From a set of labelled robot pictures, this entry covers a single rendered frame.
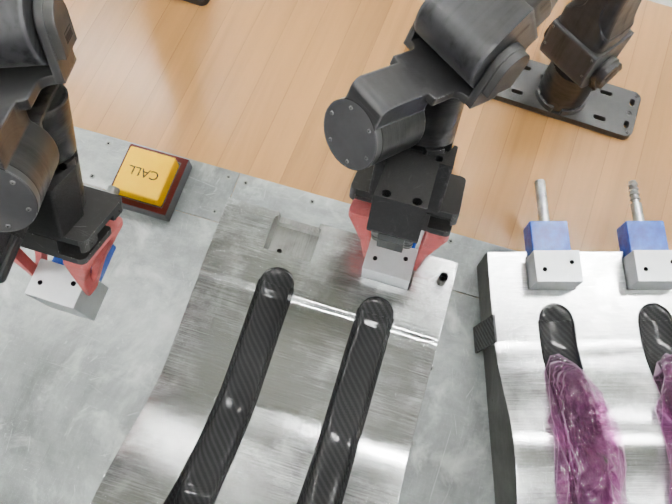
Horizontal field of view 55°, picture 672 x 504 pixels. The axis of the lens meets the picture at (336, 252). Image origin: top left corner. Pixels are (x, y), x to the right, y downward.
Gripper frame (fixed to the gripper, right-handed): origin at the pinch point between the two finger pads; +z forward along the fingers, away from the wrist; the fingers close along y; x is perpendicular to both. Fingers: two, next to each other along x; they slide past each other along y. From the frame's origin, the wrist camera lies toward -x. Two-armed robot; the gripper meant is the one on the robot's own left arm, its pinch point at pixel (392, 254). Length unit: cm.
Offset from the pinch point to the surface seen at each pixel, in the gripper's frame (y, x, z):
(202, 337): -16.4, -10.6, 8.6
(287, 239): -11.8, 2.1, 3.8
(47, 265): -30.4, -13.8, 0.8
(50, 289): -29.2, -15.6, 1.8
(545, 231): 15.6, 9.8, -0.8
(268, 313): -10.7, -6.6, 6.7
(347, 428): 0.4, -13.9, 11.5
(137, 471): -16.6, -24.5, 12.0
